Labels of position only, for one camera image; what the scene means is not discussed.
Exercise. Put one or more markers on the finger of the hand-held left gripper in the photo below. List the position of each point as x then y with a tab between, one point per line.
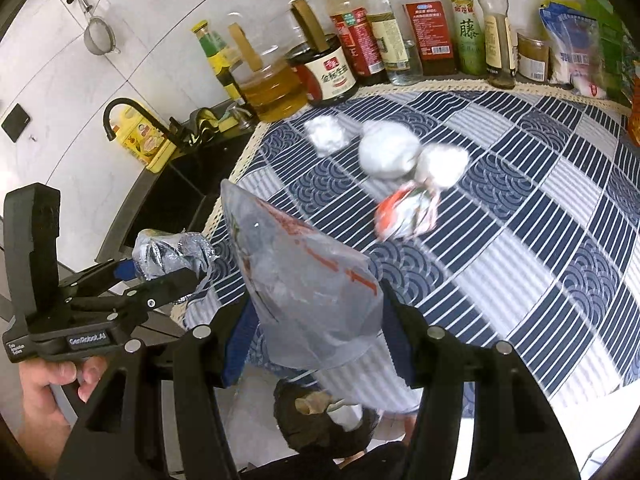
107	272
150	292

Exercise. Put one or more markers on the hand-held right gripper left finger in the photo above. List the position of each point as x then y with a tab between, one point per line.
240	345

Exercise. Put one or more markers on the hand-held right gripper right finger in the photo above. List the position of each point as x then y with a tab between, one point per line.
400	350

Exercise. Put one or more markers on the silver foil bag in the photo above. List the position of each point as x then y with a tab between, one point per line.
170	260

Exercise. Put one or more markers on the clear printed plastic bag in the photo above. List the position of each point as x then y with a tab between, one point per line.
305	280

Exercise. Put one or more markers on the brown paper cup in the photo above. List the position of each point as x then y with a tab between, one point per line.
311	404

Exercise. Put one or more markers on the black mesh trash bin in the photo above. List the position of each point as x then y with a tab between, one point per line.
320	430

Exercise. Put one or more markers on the white tissue ball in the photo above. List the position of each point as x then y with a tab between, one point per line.
441	166
326	135

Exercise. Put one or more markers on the person's left hand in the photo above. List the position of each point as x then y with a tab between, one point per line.
45	390

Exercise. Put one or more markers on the grey kitchen cabinet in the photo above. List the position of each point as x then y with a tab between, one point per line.
160	340

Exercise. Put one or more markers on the black kitchen sink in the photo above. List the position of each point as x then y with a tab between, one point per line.
170	185

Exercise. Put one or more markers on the crumpled red white wrapper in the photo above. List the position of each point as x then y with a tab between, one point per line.
406	212

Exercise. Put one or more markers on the yellow dish soap bottle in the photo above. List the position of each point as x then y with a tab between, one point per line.
145	140

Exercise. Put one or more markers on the blue white patterned tablecloth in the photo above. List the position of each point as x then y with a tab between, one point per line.
500	240

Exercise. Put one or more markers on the black curved faucet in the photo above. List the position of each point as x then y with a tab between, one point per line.
112	110

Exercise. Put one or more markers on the black yellow dishcloth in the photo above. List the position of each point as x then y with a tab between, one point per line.
204	120

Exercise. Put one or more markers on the yellow green sponge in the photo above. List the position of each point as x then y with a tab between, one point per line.
227	121

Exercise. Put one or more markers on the metal sink soap dispenser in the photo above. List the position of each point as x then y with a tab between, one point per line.
244	114

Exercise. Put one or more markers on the metal mesh strainer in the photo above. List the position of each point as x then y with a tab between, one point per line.
100	37

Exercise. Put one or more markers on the large clear oil jug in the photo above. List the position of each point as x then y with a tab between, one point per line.
272	92

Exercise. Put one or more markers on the green label dark sauce bottle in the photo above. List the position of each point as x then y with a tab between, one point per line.
220	60

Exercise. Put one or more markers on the dark soy sauce jug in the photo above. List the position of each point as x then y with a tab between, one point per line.
327	77

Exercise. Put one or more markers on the yellow cap clear vinegar bottle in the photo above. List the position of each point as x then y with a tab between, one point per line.
387	35

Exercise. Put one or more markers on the clear bottle large red label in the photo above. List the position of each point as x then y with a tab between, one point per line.
430	35

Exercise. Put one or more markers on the black cap red label bottle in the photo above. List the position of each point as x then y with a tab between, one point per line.
357	35

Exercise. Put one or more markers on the small seasoning jar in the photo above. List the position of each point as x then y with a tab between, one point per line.
532	60

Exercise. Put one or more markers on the green label oil bottle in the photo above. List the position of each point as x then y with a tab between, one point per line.
467	35

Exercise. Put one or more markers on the slim tan cap bottle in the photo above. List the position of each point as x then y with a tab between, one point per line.
497	40

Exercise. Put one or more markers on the white plastic seasoning packet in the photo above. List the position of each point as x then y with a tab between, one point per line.
575	50

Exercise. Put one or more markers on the green plastic packet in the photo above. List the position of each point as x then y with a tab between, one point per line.
617	45

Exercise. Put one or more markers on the black square wall plate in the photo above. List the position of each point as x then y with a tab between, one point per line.
16	122

